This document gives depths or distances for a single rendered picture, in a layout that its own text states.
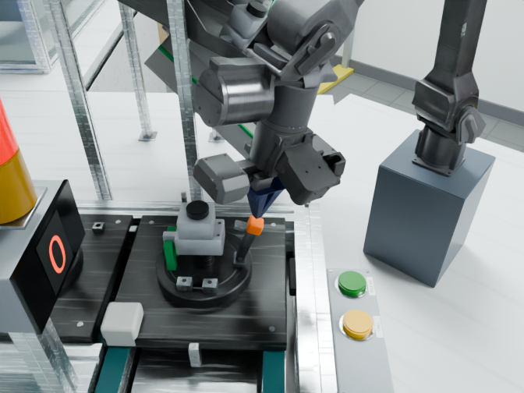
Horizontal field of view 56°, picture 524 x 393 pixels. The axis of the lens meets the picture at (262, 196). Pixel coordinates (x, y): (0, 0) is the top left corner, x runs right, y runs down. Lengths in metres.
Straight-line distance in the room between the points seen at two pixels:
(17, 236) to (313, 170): 0.30
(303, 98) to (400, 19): 2.80
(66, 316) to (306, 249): 0.36
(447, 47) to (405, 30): 2.61
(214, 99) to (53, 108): 0.99
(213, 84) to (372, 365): 0.40
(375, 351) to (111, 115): 0.94
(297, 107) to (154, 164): 0.66
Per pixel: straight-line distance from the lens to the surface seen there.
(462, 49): 0.70
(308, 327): 0.69
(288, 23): 0.50
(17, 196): 0.42
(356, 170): 1.12
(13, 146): 0.40
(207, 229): 0.65
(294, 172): 0.53
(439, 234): 0.82
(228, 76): 0.48
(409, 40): 3.32
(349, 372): 0.66
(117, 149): 1.21
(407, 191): 0.80
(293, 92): 0.52
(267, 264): 0.74
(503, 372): 0.84
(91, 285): 0.76
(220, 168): 0.54
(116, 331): 0.67
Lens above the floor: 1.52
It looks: 40 degrees down
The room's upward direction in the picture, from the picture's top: straight up
